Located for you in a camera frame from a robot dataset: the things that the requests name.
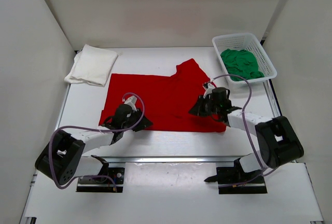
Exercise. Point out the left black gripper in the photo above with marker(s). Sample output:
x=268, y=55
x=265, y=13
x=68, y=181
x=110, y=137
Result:
x=144, y=123

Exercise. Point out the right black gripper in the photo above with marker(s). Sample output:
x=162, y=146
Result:
x=198, y=109

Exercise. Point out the red t shirt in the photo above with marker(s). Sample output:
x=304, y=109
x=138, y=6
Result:
x=167, y=99

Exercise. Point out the white t shirt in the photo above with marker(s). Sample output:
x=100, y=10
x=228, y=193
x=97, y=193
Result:
x=92, y=66

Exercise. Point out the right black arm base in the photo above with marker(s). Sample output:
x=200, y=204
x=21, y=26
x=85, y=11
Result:
x=241, y=176

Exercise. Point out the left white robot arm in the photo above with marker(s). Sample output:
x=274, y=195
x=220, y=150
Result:
x=63, y=159

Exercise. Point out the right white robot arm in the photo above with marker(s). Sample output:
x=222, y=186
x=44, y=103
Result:
x=273, y=140

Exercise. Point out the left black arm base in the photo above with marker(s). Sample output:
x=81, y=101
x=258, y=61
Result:
x=97, y=176

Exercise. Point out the green t shirt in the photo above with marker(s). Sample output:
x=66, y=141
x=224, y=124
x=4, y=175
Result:
x=241, y=63

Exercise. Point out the white plastic basket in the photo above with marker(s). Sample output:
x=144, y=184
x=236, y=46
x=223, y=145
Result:
x=248, y=42

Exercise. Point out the aluminium table rail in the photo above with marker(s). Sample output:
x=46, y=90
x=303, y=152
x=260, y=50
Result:
x=180, y=159

